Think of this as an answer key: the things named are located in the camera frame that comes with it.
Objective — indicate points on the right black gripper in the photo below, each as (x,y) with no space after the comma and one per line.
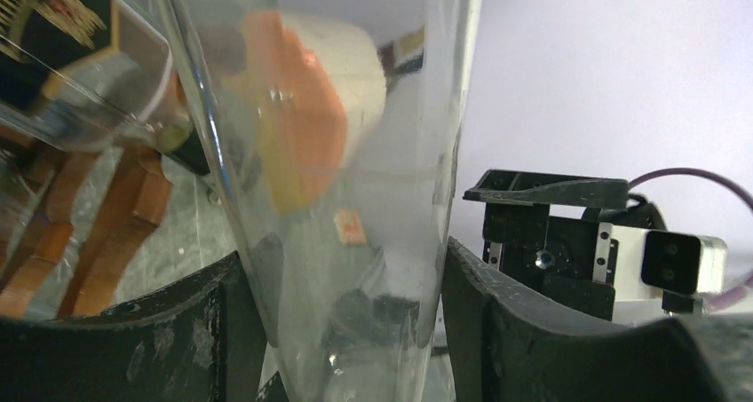
(571,261)

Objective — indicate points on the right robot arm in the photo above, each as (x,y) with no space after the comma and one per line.
(637,212)

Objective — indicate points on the clear glass bottle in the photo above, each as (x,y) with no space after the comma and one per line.
(331,127)

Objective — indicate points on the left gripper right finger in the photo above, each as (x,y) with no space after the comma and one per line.
(507,342)

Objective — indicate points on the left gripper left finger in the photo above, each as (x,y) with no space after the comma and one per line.
(198,339)

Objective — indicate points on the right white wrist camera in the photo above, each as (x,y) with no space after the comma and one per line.
(661,273)

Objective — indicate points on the clear whisky bottle black label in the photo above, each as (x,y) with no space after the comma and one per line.
(82,75)

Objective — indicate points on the brown wooden wine rack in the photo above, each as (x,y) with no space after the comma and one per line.
(73,222)

